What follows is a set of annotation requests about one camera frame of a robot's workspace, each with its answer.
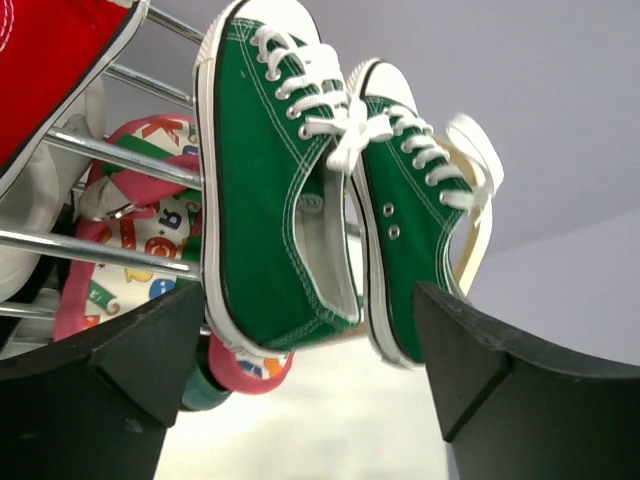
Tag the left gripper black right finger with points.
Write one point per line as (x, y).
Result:
(514, 406)

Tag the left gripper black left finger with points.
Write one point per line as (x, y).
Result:
(98, 404)

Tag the pink patterned sandal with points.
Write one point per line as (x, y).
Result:
(165, 223)
(246, 373)

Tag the green canvas sneaker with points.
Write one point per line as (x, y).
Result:
(424, 204)
(275, 142)

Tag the cream shoe rack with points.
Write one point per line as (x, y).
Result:
(106, 203)

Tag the right white shoe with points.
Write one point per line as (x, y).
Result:
(34, 201)

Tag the right red sneaker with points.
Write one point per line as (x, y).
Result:
(51, 50)

